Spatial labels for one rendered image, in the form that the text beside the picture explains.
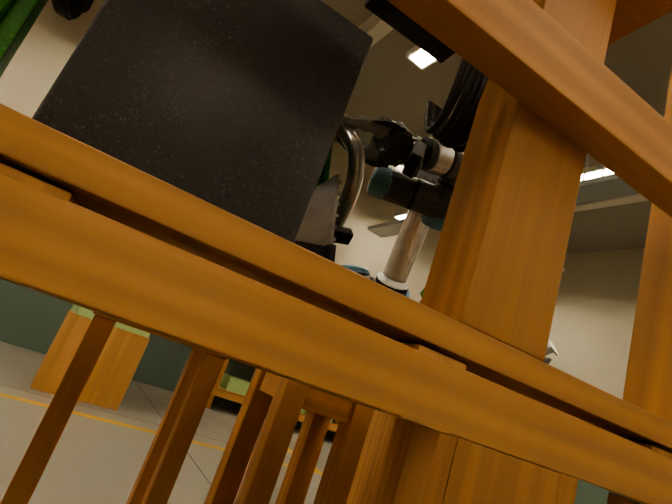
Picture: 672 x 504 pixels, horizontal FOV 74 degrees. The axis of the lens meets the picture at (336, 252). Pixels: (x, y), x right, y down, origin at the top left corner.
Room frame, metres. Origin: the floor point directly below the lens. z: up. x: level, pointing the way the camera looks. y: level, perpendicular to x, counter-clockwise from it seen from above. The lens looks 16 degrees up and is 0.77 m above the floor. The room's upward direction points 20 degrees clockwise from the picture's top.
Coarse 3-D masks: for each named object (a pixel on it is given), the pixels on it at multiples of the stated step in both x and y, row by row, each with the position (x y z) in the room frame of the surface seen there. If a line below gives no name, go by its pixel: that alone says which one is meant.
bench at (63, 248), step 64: (0, 128) 0.31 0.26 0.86; (0, 192) 0.32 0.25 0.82; (64, 192) 0.34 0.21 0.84; (128, 192) 0.35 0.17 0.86; (0, 256) 0.33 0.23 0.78; (64, 256) 0.35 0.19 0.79; (128, 256) 0.36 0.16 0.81; (192, 256) 0.38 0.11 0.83; (256, 256) 0.39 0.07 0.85; (320, 256) 0.41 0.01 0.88; (128, 320) 0.37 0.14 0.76; (192, 320) 0.39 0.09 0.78; (256, 320) 0.40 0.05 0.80; (320, 320) 0.43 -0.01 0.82; (384, 320) 0.45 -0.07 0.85; (448, 320) 0.48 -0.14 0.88; (320, 384) 0.43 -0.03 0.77; (384, 384) 0.46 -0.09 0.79; (448, 384) 0.49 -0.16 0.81; (512, 384) 0.56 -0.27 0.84; (576, 384) 0.56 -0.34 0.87; (512, 448) 0.53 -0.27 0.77; (576, 448) 0.57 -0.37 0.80; (640, 448) 0.61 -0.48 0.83
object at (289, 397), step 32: (256, 384) 1.55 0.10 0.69; (288, 384) 1.32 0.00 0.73; (256, 416) 1.56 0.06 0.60; (288, 416) 1.34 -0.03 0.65; (320, 416) 1.65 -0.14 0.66; (352, 416) 1.42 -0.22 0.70; (256, 448) 1.37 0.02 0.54; (320, 448) 1.66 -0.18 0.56; (352, 448) 1.43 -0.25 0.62; (224, 480) 1.55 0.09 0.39; (256, 480) 1.33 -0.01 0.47; (288, 480) 1.66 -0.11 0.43; (320, 480) 1.48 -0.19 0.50; (352, 480) 1.44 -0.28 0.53
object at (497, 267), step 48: (576, 0) 0.51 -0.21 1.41; (480, 144) 0.54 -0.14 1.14; (528, 144) 0.50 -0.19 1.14; (480, 192) 0.51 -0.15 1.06; (528, 192) 0.50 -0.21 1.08; (576, 192) 0.54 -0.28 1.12; (480, 240) 0.49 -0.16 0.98; (528, 240) 0.51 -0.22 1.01; (432, 288) 0.55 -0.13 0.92; (480, 288) 0.49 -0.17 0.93; (528, 288) 0.52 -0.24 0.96; (528, 336) 0.52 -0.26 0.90
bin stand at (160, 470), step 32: (96, 320) 1.09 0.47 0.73; (96, 352) 1.10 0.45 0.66; (192, 352) 1.40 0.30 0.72; (64, 384) 1.09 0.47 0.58; (192, 384) 1.22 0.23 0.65; (64, 416) 1.10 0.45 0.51; (192, 416) 1.20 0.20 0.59; (32, 448) 1.09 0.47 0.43; (160, 448) 1.39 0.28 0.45; (32, 480) 1.10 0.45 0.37; (160, 480) 1.20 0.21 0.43
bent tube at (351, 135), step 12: (348, 132) 0.73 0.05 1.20; (348, 144) 0.72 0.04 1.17; (360, 144) 0.71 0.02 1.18; (348, 156) 0.71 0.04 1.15; (360, 156) 0.70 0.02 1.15; (348, 168) 0.71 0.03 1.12; (360, 168) 0.70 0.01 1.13; (348, 180) 0.71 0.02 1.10; (360, 180) 0.71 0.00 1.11; (348, 192) 0.72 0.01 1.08; (348, 204) 0.73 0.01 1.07; (348, 216) 0.76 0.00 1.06
